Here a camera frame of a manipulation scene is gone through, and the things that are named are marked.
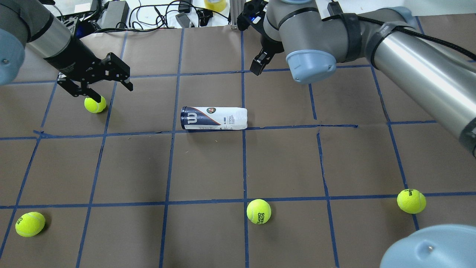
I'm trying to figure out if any yellow tape roll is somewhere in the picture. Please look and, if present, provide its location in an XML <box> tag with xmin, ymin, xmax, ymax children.
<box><xmin>204</xmin><ymin>0</ymin><xmax>226</xmax><ymax>13</ymax></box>

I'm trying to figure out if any brown paper table cover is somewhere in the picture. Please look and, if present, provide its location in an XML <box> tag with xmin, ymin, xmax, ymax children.
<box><xmin>0</xmin><ymin>26</ymin><xmax>476</xmax><ymax>268</ymax></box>

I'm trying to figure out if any white blue tennis ball can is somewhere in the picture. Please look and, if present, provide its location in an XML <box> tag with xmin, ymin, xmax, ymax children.
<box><xmin>180</xmin><ymin>106</ymin><xmax>248</xmax><ymax>130</ymax></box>

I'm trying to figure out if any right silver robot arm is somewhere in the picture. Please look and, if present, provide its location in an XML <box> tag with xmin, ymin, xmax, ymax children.
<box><xmin>238</xmin><ymin>0</ymin><xmax>476</xmax><ymax>155</ymax></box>

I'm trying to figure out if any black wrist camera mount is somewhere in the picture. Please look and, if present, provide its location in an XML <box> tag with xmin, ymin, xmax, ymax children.
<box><xmin>237</xmin><ymin>0</ymin><xmax>268</xmax><ymax>33</ymax></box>

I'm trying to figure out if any middle yellow tennis ball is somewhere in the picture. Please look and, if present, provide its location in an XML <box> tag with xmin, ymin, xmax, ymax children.
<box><xmin>396</xmin><ymin>189</ymin><xmax>427</xmax><ymax>215</ymax></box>

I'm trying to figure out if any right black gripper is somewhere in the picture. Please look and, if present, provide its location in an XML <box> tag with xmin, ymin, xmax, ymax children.
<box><xmin>250</xmin><ymin>33</ymin><xmax>284</xmax><ymax>76</ymax></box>

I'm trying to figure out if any aluminium frame post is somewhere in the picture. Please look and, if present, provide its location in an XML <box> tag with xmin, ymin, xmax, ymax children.
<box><xmin>229</xmin><ymin>0</ymin><xmax>245</xmax><ymax>29</ymax></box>

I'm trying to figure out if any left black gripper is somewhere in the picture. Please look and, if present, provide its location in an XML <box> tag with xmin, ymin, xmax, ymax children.
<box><xmin>45</xmin><ymin>38</ymin><xmax>133</xmax><ymax>102</ymax></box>

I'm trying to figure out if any yellow tennis ball between bases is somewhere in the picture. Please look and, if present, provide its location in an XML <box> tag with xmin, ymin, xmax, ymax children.
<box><xmin>246</xmin><ymin>199</ymin><xmax>271</xmax><ymax>224</ymax></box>

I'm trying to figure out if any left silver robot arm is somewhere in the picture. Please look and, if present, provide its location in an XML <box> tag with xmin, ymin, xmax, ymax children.
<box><xmin>0</xmin><ymin>0</ymin><xmax>133</xmax><ymax>102</ymax></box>

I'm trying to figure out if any yellow tennis ball far side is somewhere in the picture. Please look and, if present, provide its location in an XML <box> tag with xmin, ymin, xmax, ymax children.
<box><xmin>84</xmin><ymin>96</ymin><xmax>107</xmax><ymax>114</ymax></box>

